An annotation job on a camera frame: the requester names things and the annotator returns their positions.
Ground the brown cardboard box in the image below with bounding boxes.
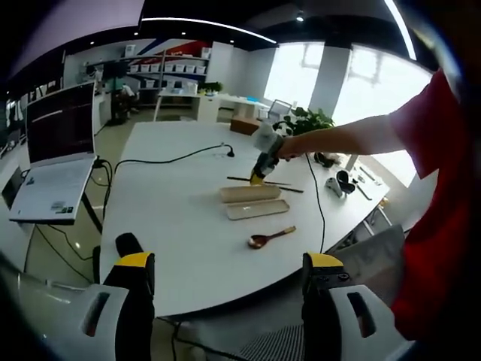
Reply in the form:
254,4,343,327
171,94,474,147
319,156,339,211
229,115,262,136

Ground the black table cable with plug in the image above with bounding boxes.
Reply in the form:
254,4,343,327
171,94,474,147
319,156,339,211
101,141,237,226

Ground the small green plant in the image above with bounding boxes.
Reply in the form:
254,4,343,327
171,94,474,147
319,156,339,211
198,80,223,94

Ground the beige cutlery case base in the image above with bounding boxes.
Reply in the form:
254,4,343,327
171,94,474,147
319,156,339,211
219,185,283,205

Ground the potted green plant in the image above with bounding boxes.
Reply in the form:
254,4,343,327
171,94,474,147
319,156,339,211
282,107,336,137

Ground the shelf with white bins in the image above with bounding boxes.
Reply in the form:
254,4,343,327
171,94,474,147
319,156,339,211
126,44,210,89

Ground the person's red shirt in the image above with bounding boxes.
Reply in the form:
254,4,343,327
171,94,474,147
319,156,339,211
389,69,478,341

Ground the white mesh chair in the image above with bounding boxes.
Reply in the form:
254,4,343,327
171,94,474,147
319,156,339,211
268,99,293,118

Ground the beige cutlery case lid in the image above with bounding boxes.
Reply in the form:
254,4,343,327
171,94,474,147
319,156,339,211
225,199,291,222

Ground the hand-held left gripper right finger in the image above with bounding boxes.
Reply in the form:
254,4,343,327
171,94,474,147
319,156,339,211
301,251,394,361

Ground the person's right hand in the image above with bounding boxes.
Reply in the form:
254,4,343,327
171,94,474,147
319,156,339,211
277,136,302,163

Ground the white laptop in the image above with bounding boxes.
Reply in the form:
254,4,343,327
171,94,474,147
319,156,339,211
9,80,98,226

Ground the black monitor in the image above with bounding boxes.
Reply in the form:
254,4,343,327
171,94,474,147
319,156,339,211
104,62,127,86

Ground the white side desk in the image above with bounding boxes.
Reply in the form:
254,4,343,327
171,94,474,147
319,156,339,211
154,92,271,123

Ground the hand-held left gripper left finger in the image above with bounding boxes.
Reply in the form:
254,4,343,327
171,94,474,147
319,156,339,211
74,250,156,361

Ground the white ceiling light strip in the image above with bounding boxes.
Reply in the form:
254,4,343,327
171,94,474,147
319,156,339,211
142,17,280,44

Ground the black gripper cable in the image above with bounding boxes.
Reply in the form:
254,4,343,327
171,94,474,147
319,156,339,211
304,153,327,255

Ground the dark wooden chopstick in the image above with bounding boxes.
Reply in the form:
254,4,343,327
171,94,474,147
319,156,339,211
226,175,292,187
262,180,304,193

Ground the white hand controller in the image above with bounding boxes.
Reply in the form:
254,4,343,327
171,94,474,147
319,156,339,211
325,177,345,199

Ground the brown wooden spoon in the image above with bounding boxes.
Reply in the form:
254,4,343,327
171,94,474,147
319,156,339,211
247,225,297,250

